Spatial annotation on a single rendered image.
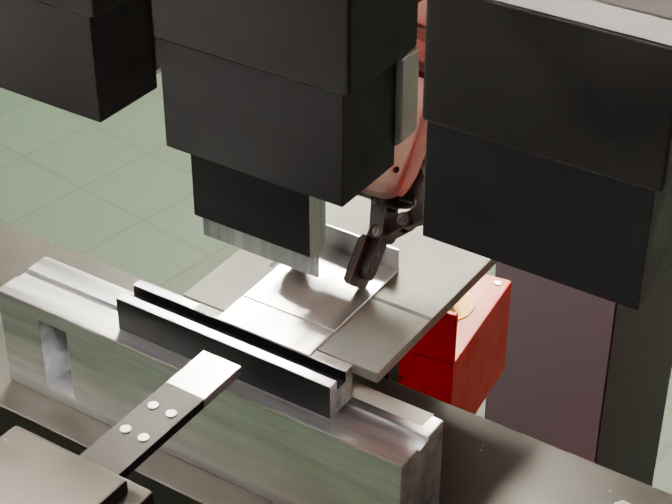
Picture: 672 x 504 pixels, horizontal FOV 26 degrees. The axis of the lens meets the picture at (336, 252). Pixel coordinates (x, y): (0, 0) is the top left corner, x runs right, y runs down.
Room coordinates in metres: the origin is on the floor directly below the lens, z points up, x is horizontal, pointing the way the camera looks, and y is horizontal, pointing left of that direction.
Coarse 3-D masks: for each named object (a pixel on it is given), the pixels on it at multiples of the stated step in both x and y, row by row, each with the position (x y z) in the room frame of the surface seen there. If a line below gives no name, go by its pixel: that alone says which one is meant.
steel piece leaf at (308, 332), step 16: (240, 304) 0.91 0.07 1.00; (256, 304) 0.91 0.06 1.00; (224, 320) 0.89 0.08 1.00; (240, 320) 0.89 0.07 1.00; (256, 320) 0.89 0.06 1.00; (272, 320) 0.89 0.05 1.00; (288, 320) 0.89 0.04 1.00; (304, 320) 0.89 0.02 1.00; (272, 336) 0.87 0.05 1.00; (288, 336) 0.87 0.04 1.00; (304, 336) 0.87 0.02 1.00; (320, 336) 0.87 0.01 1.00; (304, 352) 0.85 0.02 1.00
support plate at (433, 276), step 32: (352, 224) 1.02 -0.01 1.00; (256, 256) 0.98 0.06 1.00; (416, 256) 0.98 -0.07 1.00; (448, 256) 0.98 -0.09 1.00; (480, 256) 0.98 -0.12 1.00; (192, 288) 0.93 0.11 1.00; (224, 288) 0.93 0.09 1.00; (384, 288) 0.93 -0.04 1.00; (416, 288) 0.93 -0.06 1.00; (448, 288) 0.93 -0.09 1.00; (352, 320) 0.89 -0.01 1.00; (384, 320) 0.89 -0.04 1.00; (416, 320) 0.89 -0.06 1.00; (352, 352) 0.85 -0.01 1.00; (384, 352) 0.85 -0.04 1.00
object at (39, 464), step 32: (192, 384) 0.81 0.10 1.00; (224, 384) 0.81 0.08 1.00; (128, 416) 0.77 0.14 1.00; (160, 416) 0.77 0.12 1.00; (192, 416) 0.78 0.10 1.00; (0, 448) 0.71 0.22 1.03; (32, 448) 0.71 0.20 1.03; (64, 448) 0.72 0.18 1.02; (96, 448) 0.74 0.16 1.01; (128, 448) 0.74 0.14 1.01; (0, 480) 0.68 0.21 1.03; (32, 480) 0.68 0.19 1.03; (64, 480) 0.68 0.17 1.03; (96, 480) 0.68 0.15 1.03; (128, 480) 0.69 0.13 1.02
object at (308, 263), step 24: (192, 168) 0.88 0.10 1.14; (216, 168) 0.87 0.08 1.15; (216, 192) 0.87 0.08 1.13; (240, 192) 0.86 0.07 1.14; (264, 192) 0.85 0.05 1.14; (288, 192) 0.83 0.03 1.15; (216, 216) 0.87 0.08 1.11; (240, 216) 0.86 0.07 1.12; (264, 216) 0.85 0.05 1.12; (288, 216) 0.84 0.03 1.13; (312, 216) 0.83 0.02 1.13; (240, 240) 0.87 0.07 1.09; (264, 240) 0.85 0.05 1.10; (288, 240) 0.84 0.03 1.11; (312, 240) 0.83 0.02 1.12; (288, 264) 0.85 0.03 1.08; (312, 264) 0.84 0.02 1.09
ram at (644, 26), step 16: (496, 0) 0.72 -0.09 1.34; (512, 0) 0.72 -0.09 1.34; (528, 0) 0.71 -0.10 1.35; (544, 0) 0.71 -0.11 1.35; (560, 0) 0.70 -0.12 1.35; (576, 0) 0.70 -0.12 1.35; (560, 16) 0.70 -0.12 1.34; (576, 16) 0.70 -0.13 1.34; (592, 16) 0.69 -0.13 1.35; (608, 16) 0.69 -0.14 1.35; (624, 16) 0.68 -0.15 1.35; (640, 16) 0.68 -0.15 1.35; (624, 32) 0.68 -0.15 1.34; (640, 32) 0.68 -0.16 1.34; (656, 32) 0.67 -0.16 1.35
